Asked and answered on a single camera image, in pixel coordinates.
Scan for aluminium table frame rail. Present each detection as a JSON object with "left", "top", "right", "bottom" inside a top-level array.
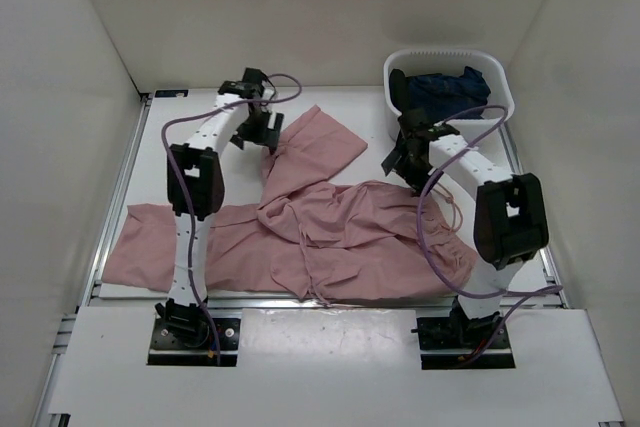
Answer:
[{"left": 35, "top": 90, "right": 623, "bottom": 426}]

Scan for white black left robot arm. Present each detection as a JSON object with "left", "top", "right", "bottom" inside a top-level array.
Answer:
[{"left": 156, "top": 68, "right": 284, "bottom": 347}]

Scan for pink trousers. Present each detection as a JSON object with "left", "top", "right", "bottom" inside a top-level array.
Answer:
[{"left": 102, "top": 104, "right": 479, "bottom": 308}]

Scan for black garment over basin edge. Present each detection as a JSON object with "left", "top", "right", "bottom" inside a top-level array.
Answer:
[{"left": 389, "top": 69, "right": 428, "bottom": 144}]

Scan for dark blue garment in basin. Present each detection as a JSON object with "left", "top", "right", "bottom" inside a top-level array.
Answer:
[{"left": 408, "top": 66, "right": 491, "bottom": 121}]

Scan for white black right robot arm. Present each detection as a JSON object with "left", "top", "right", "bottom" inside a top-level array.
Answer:
[{"left": 382, "top": 109, "right": 549, "bottom": 347}]

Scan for white plastic basin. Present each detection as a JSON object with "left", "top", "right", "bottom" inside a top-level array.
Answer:
[{"left": 383, "top": 47, "right": 515, "bottom": 141}]

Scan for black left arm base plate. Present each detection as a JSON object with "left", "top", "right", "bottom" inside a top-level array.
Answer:
[{"left": 147, "top": 317, "right": 241, "bottom": 367}]

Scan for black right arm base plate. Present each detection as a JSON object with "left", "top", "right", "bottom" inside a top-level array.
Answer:
[{"left": 411, "top": 315, "right": 516, "bottom": 370}]

